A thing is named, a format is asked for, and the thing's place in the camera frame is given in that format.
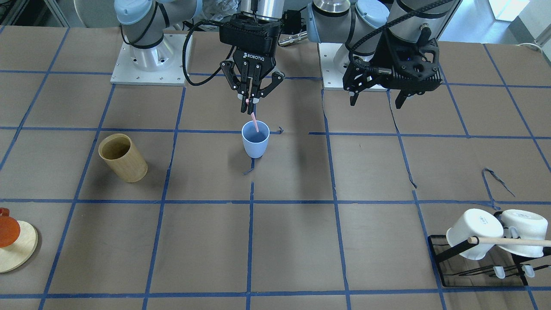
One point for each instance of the wooden mug tree stand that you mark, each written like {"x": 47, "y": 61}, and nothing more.
{"x": 13, "y": 256}

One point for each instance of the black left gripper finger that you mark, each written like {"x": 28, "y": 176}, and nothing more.
{"x": 355, "y": 90}
{"x": 402, "y": 96}

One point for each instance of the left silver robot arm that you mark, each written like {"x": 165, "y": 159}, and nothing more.
{"x": 359, "y": 24}

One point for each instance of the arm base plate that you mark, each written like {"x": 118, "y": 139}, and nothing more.
{"x": 333, "y": 61}
{"x": 157, "y": 66}

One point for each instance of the orange mug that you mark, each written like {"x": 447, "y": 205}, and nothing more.
{"x": 9, "y": 228}

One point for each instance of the white mug near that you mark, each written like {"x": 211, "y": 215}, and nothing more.
{"x": 474, "y": 223}

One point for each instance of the white mug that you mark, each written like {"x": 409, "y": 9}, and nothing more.
{"x": 526, "y": 225}
{"x": 474, "y": 223}

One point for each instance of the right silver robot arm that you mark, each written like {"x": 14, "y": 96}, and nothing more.
{"x": 142, "y": 22}

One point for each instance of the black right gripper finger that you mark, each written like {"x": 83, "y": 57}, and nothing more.
{"x": 255, "y": 85}
{"x": 244, "y": 70}

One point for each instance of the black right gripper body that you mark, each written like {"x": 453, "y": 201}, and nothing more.
{"x": 254, "y": 56}

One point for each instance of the black wire mug rack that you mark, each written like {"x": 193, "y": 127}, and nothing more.
{"x": 479, "y": 262}

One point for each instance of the light blue plastic cup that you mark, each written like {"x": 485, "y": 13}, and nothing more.
{"x": 255, "y": 143}

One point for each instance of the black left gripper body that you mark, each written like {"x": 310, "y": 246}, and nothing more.
{"x": 384, "y": 54}

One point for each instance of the white mug far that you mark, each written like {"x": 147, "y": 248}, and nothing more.
{"x": 526, "y": 225}

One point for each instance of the bamboo cylinder holder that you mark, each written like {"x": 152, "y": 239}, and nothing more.
{"x": 120, "y": 153}

